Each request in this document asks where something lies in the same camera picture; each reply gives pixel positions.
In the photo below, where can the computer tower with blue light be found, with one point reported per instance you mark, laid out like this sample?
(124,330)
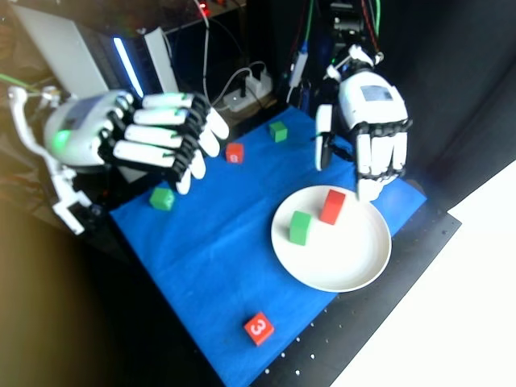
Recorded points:
(68,52)

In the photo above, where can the white round plate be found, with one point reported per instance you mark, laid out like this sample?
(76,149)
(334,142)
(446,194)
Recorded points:
(346,258)

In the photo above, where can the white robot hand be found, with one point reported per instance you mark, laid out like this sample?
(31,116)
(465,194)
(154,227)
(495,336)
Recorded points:
(371,109)
(80,129)

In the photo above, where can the black perforated board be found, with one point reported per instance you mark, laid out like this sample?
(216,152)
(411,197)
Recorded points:
(363,334)

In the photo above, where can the black backdrop curtain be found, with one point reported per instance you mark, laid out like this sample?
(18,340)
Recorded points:
(463,80)

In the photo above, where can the green cube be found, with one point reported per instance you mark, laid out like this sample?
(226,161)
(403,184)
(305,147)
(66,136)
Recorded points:
(162,199)
(278,132)

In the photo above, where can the red cube with white three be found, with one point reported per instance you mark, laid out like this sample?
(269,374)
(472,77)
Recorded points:
(259,328)

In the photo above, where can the red rectangular block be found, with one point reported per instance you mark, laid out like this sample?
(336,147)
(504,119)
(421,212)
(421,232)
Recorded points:
(332,207)

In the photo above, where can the small black object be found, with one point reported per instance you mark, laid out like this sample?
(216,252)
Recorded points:
(342,151)

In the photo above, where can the small red number cube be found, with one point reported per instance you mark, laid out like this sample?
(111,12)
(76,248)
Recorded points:
(235,153)

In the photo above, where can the blue cloth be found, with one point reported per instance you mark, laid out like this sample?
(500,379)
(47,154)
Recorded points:
(225,242)

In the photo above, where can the green rectangular block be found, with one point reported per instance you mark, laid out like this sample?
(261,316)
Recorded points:
(300,227)

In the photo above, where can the white power strip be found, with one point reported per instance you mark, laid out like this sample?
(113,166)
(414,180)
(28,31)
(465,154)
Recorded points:
(258,84)

